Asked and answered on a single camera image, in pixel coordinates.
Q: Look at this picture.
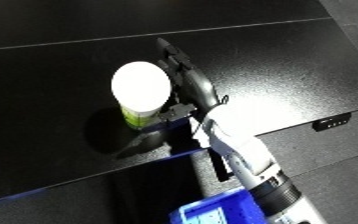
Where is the paper cup with green band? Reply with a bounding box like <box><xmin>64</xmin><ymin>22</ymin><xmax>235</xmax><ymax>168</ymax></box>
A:
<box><xmin>109</xmin><ymin>61</ymin><xmax>174</xmax><ymax>131</ymax></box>

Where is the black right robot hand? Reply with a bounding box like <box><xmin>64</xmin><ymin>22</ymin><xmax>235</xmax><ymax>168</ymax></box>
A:
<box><xmin>154</xmin><ymin>37</ymin><xmax>224</xmax><ymax>123</ymax></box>

